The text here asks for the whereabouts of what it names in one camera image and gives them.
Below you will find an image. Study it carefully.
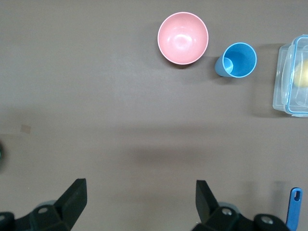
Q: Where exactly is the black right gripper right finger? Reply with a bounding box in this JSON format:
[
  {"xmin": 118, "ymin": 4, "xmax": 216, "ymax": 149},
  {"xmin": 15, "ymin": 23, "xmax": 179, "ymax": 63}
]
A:
[{"xmin": 190, "ymin": 180, "xmax": 288, "ymax": 231}]

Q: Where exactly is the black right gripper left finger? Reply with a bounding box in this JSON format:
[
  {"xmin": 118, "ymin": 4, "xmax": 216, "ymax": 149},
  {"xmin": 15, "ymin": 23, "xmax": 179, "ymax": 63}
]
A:
[{"xmin": 0, "ymin": 178, "xmax": 87, "ymax": 231}]

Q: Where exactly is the pink bowl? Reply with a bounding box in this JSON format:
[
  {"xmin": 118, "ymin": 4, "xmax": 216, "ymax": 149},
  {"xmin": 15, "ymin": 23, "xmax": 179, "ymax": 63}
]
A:
[{"xmin": 157, "ymin": 12, "xmax": 209, "ymax": 65}]

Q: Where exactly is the clear plastic food container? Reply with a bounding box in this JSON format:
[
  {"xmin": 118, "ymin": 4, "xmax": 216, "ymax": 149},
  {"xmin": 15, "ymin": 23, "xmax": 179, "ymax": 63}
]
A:
[{"xmin": 272, "ymin": 34, "xmax": 308, "ymax": 118}]

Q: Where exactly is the blue cup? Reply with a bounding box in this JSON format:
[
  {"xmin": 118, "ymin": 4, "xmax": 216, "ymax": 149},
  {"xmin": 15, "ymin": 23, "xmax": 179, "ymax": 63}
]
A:
[{"xmin": 215, "ymin": 42, "xmax": 257, "ymax": 78}]

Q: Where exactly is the yellow food piece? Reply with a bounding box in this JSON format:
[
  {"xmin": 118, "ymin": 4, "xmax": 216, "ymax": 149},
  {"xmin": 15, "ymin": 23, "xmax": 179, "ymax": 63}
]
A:
[{"xmin": 293, "ymin": 60, "xmax": 308, "ymax": 88}]

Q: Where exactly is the black pot with blue handle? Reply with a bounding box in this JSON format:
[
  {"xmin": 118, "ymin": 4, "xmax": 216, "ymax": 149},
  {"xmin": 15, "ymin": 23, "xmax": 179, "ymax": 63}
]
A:
[{"xmin": 285, "ymin": 187, "xmax": 303, "ymax": 231}]

